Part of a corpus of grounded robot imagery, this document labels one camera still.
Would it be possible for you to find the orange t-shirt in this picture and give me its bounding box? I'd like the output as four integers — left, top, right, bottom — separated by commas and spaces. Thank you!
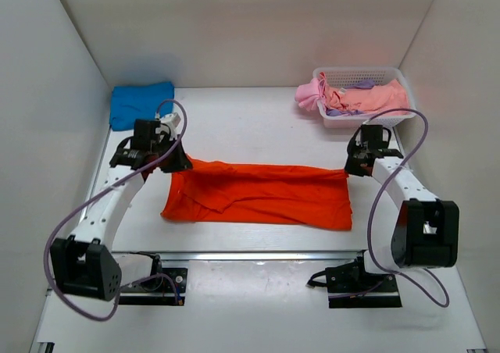
161, 159, 352, 231

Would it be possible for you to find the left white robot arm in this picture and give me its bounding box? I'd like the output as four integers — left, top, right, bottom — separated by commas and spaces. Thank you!
49, 113, 193, 301

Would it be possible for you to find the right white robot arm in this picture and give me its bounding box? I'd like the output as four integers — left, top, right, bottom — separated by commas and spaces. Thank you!
307, 124, 459, 298

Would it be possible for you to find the folded blue t-shirt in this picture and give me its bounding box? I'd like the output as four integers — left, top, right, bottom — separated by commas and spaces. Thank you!
109, 82, 175, 131

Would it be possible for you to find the light pink t-shirt in basket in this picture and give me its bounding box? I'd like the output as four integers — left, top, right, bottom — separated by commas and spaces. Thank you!
323, 79, 410, 116

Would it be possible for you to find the white plastic basket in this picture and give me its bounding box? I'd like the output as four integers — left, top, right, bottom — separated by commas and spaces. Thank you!
312, 66, 416, 129

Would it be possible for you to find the pink t-shirt over basket edge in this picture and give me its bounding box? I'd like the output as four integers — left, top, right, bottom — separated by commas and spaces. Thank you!
295, 77, 327, 112

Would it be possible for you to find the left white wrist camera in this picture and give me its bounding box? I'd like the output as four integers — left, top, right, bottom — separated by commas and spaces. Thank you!
155, 112, 181, 137

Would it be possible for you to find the aluminium rail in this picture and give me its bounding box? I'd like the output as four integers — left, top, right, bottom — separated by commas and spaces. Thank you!
112, 251, 365, 262

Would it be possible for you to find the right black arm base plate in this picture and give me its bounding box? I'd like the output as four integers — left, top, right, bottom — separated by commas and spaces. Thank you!
306, 262, 402, 309

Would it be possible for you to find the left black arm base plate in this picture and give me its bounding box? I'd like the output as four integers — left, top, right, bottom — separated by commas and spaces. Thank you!
119, 266, 188, 306

